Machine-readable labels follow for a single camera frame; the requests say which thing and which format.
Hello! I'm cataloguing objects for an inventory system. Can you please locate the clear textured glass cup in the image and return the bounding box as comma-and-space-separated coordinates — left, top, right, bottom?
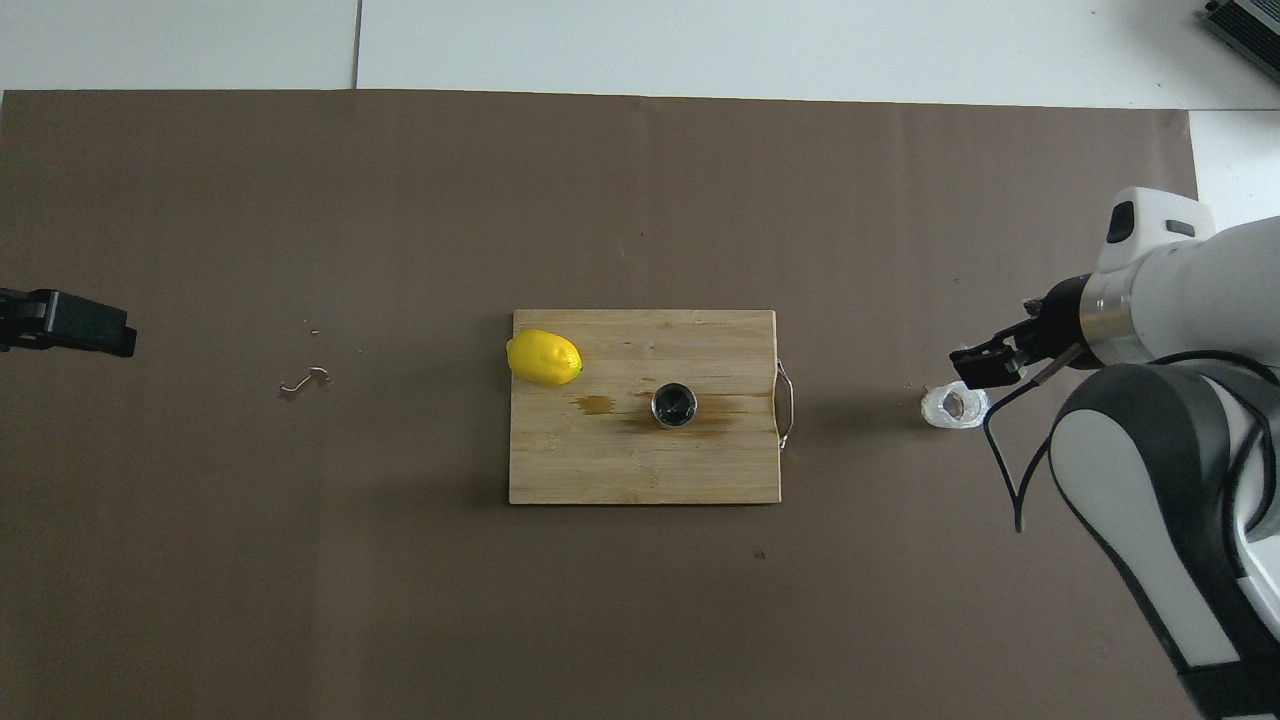
920, 383, 991, 432

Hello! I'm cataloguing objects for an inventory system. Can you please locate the yellow lemon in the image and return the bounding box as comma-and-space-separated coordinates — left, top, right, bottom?
505, 328, 585, 388

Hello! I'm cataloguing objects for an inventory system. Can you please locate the wooden cutting board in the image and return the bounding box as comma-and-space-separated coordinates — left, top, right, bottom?
508, 308, 782, 506

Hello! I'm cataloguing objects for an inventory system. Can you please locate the grey finned metal device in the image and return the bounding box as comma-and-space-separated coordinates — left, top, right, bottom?
1200, 0, 1280, 73

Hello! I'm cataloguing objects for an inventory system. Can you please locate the brown paper table mat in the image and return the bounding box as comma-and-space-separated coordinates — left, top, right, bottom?
0, 88, 1259, 720

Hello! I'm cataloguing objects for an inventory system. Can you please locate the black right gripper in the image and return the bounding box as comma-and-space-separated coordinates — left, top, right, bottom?
950, 274, 1100, 390

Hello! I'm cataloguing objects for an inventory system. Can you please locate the steel double jigger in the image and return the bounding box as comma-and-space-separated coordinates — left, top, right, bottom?
651, 382, 699, 429

